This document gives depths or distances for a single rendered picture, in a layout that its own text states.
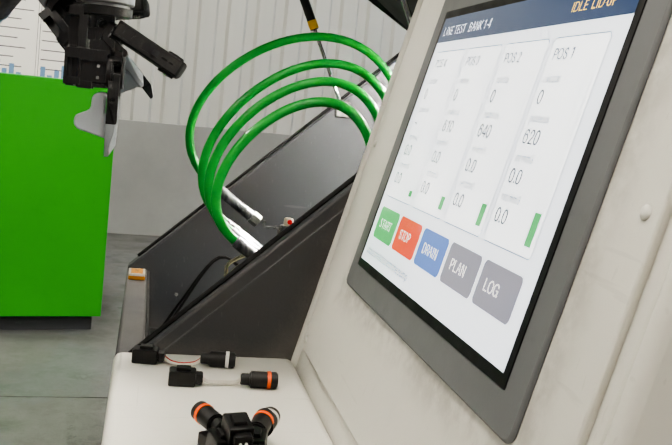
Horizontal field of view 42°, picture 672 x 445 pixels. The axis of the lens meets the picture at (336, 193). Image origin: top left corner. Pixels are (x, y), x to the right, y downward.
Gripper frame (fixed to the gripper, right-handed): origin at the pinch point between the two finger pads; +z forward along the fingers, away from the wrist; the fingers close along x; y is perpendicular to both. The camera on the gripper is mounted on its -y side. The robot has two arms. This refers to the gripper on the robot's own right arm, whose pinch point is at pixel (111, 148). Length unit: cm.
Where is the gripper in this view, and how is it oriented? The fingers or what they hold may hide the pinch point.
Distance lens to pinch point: 131.6
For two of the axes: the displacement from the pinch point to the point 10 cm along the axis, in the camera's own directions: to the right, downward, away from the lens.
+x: 2.0, 1.2, -9.7
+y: -9.7, -0.8, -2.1
